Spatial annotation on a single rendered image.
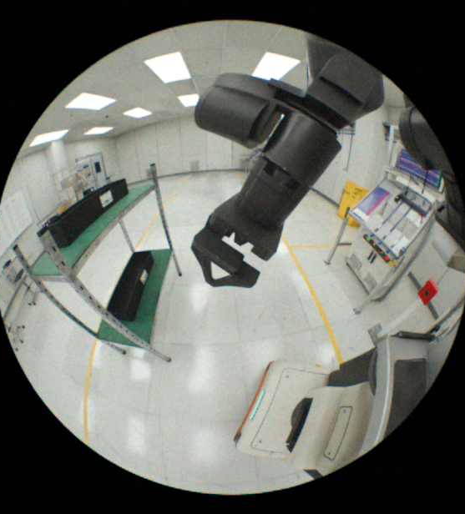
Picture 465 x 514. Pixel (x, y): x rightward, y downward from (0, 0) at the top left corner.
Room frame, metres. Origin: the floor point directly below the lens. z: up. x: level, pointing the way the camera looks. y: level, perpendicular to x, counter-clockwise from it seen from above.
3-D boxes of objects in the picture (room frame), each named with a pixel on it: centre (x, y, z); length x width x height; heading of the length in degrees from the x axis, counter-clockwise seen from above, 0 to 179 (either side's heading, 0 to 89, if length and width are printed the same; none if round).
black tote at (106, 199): (0.56, 0.74, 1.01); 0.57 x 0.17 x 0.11; 5
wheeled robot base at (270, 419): (-0.26, -0.43, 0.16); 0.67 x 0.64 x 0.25; 67
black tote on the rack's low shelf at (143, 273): (0.57, 0.71, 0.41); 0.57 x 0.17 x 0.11; 5
